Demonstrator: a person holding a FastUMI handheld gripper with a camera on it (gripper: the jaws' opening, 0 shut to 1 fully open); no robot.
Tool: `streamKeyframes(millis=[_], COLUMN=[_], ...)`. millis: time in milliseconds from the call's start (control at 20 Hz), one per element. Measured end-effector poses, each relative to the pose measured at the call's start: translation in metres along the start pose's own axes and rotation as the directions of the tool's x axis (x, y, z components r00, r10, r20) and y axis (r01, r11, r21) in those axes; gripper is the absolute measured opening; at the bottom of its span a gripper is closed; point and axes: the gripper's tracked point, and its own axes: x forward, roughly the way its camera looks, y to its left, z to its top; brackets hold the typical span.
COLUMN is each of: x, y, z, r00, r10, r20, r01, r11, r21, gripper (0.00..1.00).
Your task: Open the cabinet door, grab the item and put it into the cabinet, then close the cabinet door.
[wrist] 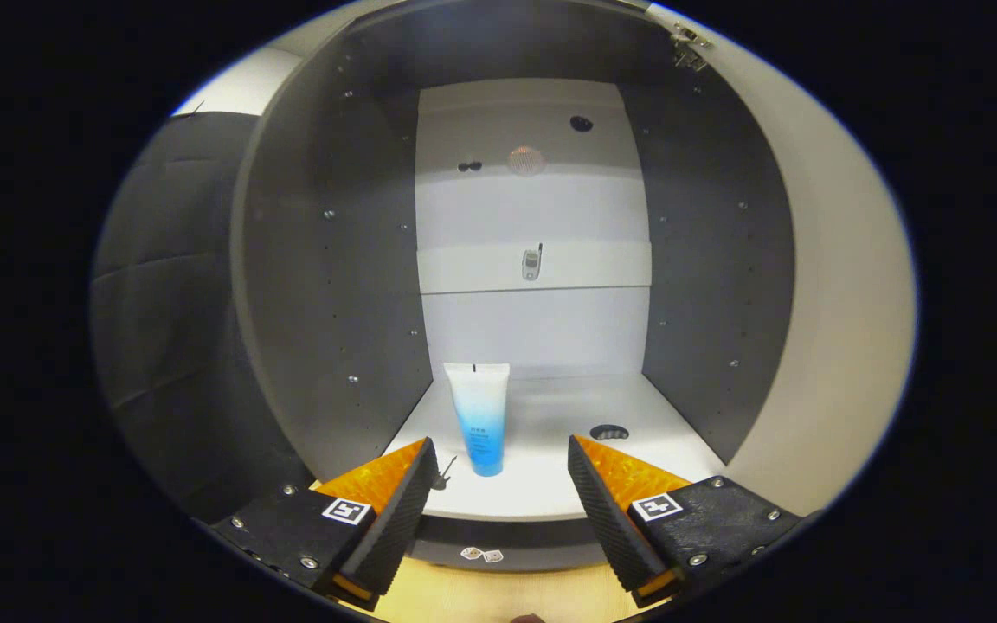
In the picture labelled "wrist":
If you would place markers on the dark grey cabinet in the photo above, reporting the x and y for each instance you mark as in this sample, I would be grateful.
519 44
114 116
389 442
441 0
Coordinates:
334 260

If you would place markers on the white blue tube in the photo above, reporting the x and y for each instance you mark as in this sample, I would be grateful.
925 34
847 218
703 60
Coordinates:
479 415

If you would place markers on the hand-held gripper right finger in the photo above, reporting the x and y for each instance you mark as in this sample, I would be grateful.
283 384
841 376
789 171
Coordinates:
611 519

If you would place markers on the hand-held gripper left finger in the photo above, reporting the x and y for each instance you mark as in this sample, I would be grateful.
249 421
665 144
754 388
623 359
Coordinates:
395 519

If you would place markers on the black backdrop cloth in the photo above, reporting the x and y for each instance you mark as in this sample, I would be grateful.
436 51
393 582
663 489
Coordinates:
170 346

